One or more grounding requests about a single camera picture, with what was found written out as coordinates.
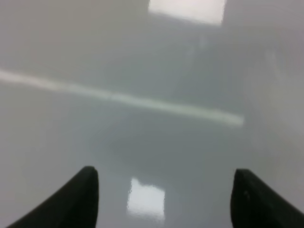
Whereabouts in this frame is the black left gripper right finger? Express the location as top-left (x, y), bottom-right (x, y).
top-left (230, 169), bottom-right (304, 228)

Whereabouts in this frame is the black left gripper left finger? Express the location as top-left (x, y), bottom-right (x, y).
top-left (9, 166), bottom-right (99, 228)

